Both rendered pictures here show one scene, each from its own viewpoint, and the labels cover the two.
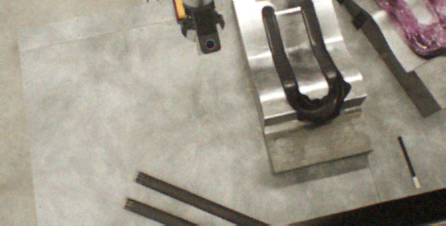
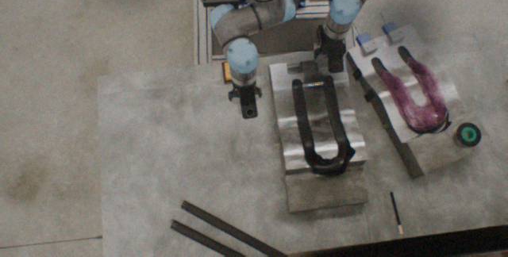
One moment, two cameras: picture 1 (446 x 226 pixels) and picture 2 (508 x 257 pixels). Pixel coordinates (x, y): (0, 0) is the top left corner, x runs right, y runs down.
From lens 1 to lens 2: 0.29 m
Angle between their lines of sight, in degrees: 1
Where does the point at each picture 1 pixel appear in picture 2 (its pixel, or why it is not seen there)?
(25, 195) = (81, 203)
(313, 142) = (322, 191)
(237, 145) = (263, 186)
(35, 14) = (101, 50)
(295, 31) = (317, 101)
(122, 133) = (173, 168)
